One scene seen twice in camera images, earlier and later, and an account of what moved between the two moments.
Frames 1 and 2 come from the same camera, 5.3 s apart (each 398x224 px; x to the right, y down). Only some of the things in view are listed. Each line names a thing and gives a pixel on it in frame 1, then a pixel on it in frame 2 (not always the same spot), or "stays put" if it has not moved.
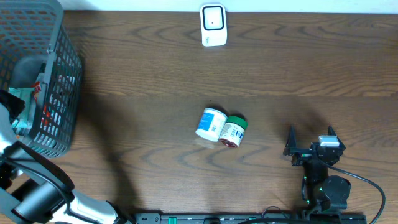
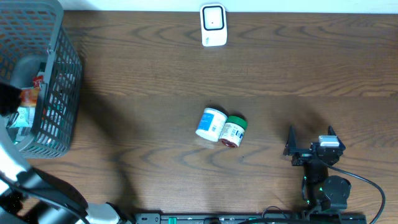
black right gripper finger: [291, 147] stays put
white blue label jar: [211, 124] stays put
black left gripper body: [10, 105] to [7, 95]
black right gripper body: [302, 157] stays put
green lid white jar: [233, 131] stays put
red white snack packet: [37, 87] to [37, 80]
